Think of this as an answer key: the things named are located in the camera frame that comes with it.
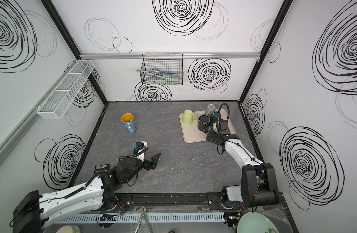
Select grey mug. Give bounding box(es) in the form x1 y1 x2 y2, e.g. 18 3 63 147
205 104 215 116

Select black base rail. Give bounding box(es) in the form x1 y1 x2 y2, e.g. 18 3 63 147
90 191 287 212

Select blue butterfly mug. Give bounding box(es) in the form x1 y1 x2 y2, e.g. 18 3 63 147
121 113 138 134

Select utensils in basket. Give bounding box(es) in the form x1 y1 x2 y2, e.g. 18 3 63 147
136 69 180 84

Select white cable duct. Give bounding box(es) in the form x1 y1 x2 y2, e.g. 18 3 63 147
54 212 226 224

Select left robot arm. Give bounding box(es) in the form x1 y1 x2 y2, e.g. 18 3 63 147
9 145 161 233

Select black wire basket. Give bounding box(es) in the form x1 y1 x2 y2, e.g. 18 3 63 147
140 53 184 85

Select white mug red inside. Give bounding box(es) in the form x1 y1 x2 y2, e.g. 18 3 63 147
211 122 217 132

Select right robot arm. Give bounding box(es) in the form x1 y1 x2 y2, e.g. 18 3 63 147
206 103 280 208

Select black mug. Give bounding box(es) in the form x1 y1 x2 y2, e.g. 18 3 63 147
197 115 210 134

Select white mesh wall shelf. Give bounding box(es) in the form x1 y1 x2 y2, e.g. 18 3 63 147
37 60 95 119

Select dark green mug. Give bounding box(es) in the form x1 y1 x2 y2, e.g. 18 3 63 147
210 111 221 127

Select light green mug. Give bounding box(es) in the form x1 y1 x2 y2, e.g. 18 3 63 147
182 109 198 125

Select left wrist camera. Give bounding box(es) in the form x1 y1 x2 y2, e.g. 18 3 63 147
133 141 147 162

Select cream round object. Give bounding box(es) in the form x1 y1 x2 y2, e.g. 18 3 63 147
56 225 81 233

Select beige plastic tray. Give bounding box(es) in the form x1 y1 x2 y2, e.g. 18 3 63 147
179 108 237 144

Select light green plate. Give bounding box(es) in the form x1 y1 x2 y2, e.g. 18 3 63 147
237 212 279 233

